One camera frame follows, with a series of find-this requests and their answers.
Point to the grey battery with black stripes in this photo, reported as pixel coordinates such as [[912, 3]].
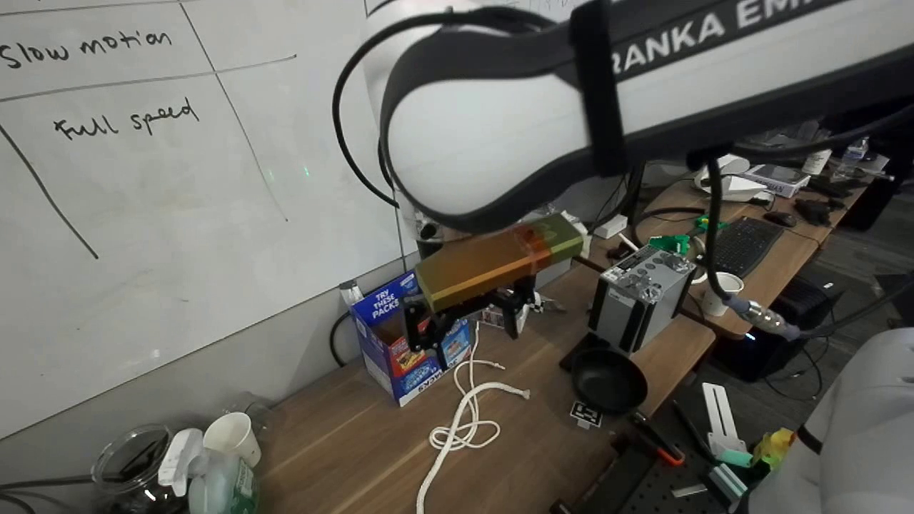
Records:
[[638, 296]]

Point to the black frying pan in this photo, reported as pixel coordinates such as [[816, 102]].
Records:
[[608, 382]]

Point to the white whiteboard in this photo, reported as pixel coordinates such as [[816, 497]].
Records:
[[189, 191]]

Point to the white tube lamp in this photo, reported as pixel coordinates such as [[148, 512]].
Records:
[[721, 410]]

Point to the black perforated board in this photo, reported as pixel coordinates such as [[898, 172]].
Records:
[[646, 490]]

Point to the black keyboard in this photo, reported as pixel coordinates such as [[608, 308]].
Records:
[[745, 246]]

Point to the white power adapter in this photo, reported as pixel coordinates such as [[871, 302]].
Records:
[[611, 228]]

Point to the black white fiducial tag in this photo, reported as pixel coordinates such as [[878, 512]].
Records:
[[586, 416]]

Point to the yellow green plastic item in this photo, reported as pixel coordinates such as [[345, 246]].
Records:
[[775, 446]]

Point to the white paper cup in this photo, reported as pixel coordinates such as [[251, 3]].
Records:
[[231, 436]]

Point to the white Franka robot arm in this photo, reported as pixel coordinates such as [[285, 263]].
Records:
[[474, 123]]

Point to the green electronic board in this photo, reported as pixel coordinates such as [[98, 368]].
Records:
[[674, 240]]

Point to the teal plastic part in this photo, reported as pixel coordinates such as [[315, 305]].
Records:
[[729, 482]]

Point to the clear plastic bottle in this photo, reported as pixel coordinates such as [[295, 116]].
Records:
[[854, 159]]

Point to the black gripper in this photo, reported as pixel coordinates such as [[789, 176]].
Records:
[[481, 296]]

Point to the white mug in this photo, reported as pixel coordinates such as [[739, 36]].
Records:
[[718, 298]]

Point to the blue printed cardboard box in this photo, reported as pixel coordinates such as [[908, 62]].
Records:
[[385, 359]]

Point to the gold green wrist camera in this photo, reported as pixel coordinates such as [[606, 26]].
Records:
[[495, 258]]

